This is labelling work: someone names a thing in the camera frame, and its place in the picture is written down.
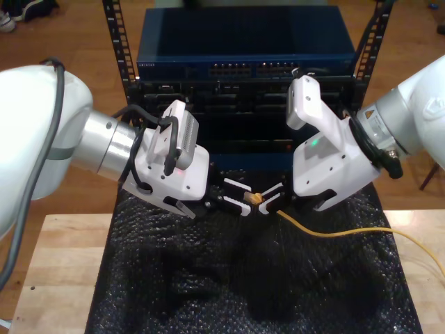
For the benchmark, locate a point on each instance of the black rack server unit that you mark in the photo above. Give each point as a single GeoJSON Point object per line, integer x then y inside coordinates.
{"type": "Point", "coordinates": [243, 101]}

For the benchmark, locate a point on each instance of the black bubble mat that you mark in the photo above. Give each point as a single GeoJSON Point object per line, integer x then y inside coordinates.
{"type": "Point", "coordinates": [243, 295]}

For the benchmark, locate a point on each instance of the dark shoe with white stripe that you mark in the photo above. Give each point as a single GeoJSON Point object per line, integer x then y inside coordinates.
{"type": "Point", "coordinates": [34, 8]}

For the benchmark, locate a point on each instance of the black perforated rack post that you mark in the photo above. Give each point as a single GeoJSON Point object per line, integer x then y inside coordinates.
{"type": "Point", "coordinates": [382, 31]}
{"type": "Point", "coordinates": [114, 41]}

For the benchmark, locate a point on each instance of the blue network switch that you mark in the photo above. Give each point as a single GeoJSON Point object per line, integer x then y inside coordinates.
{"type": "Point", "coordinates": [243, 35]}

